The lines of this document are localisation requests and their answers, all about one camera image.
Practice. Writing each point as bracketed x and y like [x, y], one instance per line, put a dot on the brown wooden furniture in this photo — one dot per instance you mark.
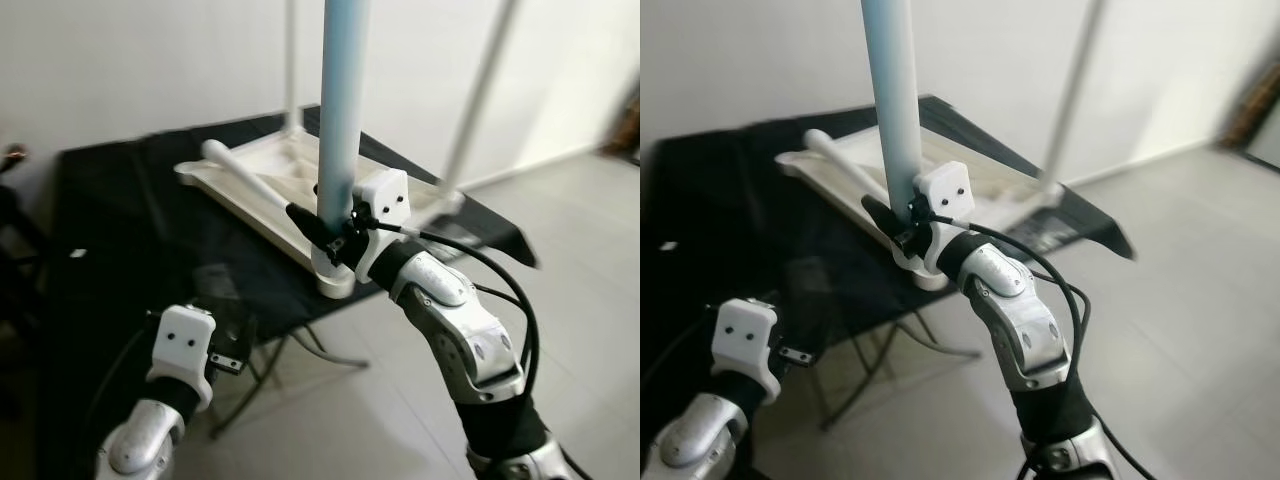
[1255, 110]
[628, 120]

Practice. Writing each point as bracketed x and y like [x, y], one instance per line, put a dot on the white plastic table top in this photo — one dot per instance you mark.
[270, 165]
[1000, 175]

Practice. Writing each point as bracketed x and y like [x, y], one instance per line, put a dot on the grey metal table frame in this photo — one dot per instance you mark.
[280, 360]
[870, 380]

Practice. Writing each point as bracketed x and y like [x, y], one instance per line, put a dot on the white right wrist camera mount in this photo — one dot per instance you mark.
[385, 195]
[945, 185]

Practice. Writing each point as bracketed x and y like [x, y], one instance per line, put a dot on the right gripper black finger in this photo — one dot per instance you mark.
[881, 216]
[306, 223]

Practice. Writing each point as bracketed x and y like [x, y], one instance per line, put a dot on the clear plastic bag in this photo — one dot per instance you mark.
[1050, 230]
[485, 235]
[800, 282]
[215, 290]

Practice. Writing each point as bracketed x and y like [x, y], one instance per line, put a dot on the black tablecloth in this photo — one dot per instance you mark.
[730, 220]
[130, 220]

